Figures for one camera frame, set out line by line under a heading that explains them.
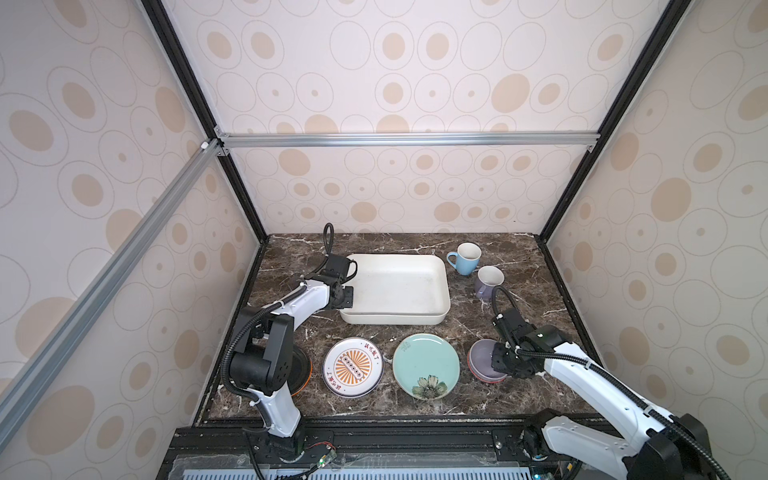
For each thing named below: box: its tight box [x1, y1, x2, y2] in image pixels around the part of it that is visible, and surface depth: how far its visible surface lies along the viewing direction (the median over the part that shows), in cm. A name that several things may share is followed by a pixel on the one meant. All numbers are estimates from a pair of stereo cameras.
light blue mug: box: [446, 242, 482, 276], surface depth 106 cm
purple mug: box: [475, 265, 505, 301], surface depth 102 cm
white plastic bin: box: [340, 254, 451, 325], surface depth 106 cm
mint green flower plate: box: [392, 333, 461, 401], surface depth 87 cm
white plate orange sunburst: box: [322, 336, 385, 399], surface depth 87 cm
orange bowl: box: [287, 346, 313, 397], surface depth 86 cm
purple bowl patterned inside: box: [467, 339, 507, 384], surface depth 82 cm
